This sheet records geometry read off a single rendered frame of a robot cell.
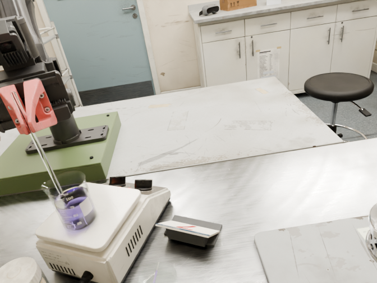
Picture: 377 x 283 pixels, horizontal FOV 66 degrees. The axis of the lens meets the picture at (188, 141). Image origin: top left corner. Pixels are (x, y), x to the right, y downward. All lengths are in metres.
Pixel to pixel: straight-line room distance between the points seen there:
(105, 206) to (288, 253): 0.28
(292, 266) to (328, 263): 0.05
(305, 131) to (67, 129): 0.58
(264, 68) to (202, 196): 2.45
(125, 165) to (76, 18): 2.79
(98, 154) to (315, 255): 0.48
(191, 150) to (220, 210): 0.22
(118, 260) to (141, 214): 0.08
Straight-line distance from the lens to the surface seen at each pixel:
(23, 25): 0.53
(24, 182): 0.75
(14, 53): 0.47
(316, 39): 3.07
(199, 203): 0.56
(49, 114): 0.45
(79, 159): 0.70
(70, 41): 3.46
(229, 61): 2.85
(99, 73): 3.48
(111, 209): 0.46
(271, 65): 2.97
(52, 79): 0.46
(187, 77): 3.44
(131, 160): 0.73
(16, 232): 0.66
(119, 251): 0.45
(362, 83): 1.80
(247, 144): 0.72
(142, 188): 0.53
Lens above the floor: 1.28
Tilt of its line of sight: 30 degrees down
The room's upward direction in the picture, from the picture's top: 9 degrees counter-clockwise
